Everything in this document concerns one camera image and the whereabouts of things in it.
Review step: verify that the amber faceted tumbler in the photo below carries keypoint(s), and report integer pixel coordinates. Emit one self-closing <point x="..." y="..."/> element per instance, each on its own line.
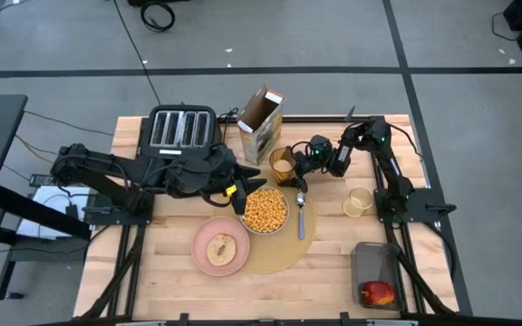
<point x="281" y="165"/>

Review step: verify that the round woven tan placemat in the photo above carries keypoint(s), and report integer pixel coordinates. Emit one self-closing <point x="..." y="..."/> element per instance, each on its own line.
<point x="279" y="253"/>

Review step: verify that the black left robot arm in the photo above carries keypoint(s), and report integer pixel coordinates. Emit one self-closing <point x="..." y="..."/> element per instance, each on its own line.
<point x="98" y="165"/>

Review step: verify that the bagel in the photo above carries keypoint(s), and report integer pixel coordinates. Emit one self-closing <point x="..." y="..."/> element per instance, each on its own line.
<point x="227" y="256"/>

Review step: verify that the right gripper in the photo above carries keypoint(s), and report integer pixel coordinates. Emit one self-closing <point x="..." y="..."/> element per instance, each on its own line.
<point x="317" y="156"/>

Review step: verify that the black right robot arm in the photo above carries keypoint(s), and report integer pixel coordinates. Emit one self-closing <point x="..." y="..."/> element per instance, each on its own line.
<point x="394" y="176"/>

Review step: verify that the red apple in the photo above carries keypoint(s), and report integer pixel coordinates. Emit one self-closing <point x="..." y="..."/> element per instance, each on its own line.
<point x="378" y="293"/>

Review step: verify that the cream bowl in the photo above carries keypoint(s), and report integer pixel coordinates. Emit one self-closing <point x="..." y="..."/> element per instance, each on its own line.
<point x="282" y="227"/>

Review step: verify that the pink plate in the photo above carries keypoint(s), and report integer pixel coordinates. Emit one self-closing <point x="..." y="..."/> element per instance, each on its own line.
<point x="202" y="253"/>

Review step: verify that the black four-slot toaster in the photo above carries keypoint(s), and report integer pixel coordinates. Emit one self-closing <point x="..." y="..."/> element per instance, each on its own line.
<point x="179" y="128"/>

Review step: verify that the panda cereal box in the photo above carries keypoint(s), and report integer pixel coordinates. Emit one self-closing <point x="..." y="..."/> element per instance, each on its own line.
<point x="261" y="136"/>

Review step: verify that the clear grey plastic bin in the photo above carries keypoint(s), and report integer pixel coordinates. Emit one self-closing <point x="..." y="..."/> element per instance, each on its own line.
<point x="374" y="262"/>

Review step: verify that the yellow cereal puffs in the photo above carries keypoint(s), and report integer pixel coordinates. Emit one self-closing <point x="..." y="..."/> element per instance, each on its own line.
<point x="265" y="210"/>

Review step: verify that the white box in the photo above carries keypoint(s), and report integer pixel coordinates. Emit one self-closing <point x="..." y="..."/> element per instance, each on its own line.
<point x="48" y="217"/>

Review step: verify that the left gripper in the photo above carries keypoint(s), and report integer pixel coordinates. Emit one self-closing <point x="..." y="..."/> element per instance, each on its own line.
<point x="202" y="174"/>

